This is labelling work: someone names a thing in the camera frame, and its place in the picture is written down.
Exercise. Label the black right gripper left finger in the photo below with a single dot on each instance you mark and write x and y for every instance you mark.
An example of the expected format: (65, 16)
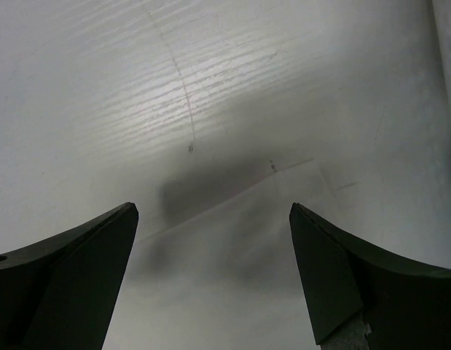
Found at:
(60, 293)

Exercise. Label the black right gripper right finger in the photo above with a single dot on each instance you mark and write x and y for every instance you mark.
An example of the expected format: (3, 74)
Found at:
(361, 296)

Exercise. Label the white t shirt red print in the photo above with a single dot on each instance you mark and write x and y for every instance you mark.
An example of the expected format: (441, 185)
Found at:
(226, 279)

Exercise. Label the white plastic basket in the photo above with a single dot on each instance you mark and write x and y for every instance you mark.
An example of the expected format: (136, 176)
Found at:
(440, 13)

